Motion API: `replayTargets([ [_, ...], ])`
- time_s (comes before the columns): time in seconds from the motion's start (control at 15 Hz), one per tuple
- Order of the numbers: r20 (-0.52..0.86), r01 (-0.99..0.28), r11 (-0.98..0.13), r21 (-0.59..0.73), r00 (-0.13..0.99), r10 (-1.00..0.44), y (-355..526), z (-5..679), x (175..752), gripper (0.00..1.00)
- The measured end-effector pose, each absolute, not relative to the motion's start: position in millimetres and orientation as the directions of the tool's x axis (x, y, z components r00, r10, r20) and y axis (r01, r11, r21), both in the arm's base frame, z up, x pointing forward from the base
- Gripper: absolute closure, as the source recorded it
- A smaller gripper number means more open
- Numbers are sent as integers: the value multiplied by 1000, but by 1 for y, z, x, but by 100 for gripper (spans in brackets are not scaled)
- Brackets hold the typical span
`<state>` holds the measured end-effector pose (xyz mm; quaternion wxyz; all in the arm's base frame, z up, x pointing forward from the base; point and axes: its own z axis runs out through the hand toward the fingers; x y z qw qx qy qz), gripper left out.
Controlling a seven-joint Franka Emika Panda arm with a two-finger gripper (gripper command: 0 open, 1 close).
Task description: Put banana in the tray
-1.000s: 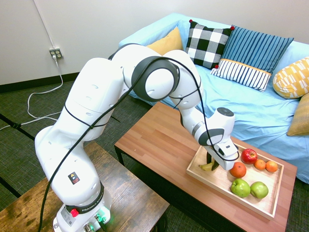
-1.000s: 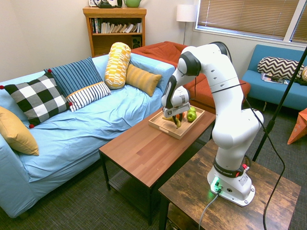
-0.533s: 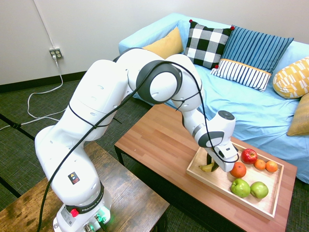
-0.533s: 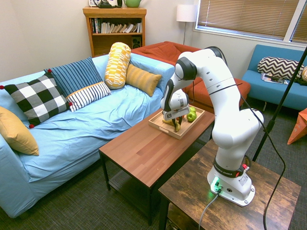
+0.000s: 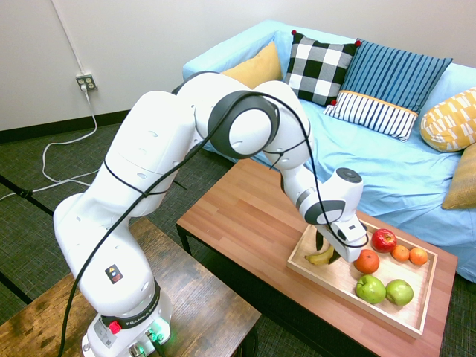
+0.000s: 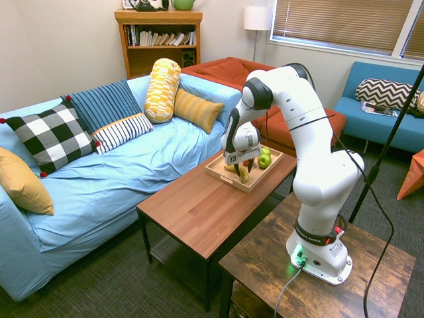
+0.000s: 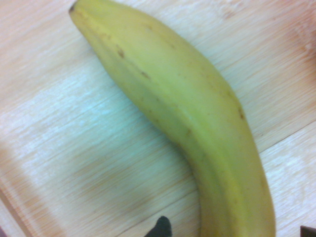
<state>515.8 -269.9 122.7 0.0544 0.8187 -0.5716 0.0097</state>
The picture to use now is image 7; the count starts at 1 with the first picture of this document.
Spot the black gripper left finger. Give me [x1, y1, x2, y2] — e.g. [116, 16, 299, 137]
[144, 216, 172, 237]

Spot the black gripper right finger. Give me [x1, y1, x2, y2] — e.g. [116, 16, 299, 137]
[300, 225, 316, 237]

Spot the yellow banana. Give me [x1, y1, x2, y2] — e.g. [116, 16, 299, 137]
[68, 0, 277, 237]

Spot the light wooden tray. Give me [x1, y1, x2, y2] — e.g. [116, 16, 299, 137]
[0, 0, 316, 237]

